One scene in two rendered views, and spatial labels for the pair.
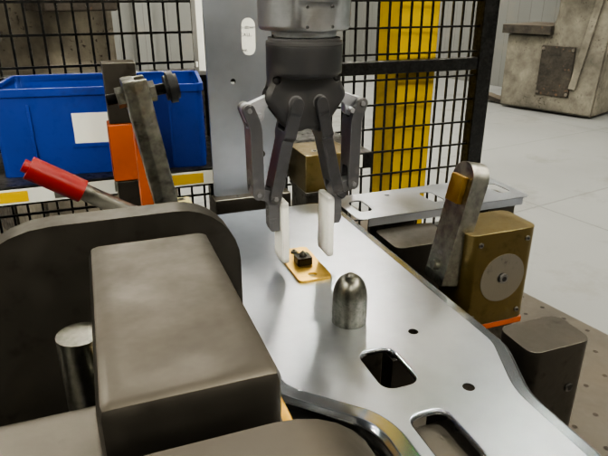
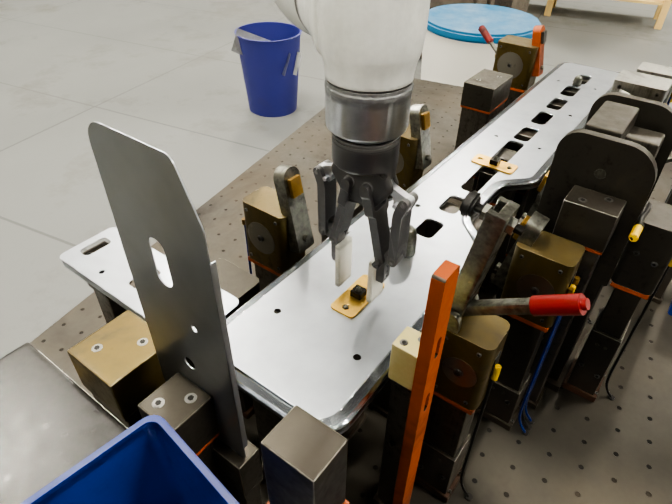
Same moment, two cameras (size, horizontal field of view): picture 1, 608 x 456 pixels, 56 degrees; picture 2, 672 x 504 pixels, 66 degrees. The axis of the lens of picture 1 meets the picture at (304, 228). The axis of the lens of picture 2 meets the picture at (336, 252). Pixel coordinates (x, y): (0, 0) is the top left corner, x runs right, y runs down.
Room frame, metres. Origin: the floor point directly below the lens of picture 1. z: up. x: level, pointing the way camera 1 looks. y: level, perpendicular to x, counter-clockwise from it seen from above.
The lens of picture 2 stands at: (0.89, 0.42, 1.50)
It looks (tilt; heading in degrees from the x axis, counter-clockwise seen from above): 39 degrees down; 236
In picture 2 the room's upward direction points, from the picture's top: 1 degrees clockwise
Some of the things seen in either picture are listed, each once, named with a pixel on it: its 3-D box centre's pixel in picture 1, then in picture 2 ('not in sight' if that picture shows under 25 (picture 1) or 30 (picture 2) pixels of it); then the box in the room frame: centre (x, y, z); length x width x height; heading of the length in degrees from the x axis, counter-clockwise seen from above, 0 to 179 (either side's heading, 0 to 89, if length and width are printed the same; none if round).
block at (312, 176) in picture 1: (318, 250); (154, 435); (0.88, -0.03, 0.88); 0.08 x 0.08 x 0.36; 20
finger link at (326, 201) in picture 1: (326, 223); (343, 261); (0.59, -0.02, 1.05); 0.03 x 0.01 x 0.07; 20
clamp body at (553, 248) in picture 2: not in sight; (527, 343); (0.35, 0.13, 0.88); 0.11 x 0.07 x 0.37; 110
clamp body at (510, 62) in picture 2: not in sight; (502, 103); (-0.34, -0.55, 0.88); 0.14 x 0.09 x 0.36; 110
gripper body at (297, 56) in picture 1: (303, 82); (364, 166); (0.58, 0.00, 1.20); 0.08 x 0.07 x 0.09; 110
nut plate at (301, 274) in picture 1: (302, 260); (358, 293); (0.58, 0.00, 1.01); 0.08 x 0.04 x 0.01; 20
